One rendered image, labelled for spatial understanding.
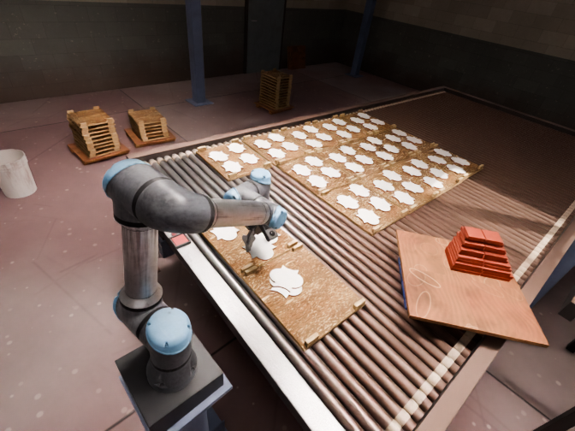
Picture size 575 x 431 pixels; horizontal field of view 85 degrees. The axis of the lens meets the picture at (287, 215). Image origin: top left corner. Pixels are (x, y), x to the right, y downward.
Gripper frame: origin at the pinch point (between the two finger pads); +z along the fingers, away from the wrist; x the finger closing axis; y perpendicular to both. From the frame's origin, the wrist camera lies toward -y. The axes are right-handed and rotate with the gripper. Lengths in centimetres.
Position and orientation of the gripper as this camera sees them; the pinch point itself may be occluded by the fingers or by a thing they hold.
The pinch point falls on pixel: (258, 246)
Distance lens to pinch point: 133.5
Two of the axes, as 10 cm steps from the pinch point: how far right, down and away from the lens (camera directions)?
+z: -1.1, 7.8, 6.1
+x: -7.7, 3.3, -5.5
